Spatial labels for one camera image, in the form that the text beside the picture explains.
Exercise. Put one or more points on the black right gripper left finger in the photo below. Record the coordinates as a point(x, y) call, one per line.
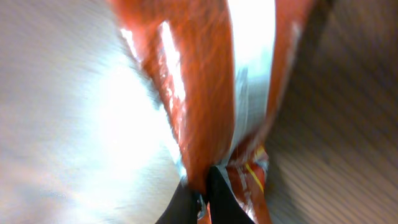
point(183, 207)

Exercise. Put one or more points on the red snack bar wrapper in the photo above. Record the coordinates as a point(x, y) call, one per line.
point(220, 68)

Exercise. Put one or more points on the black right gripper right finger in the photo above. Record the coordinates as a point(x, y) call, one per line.
point(224, 208)

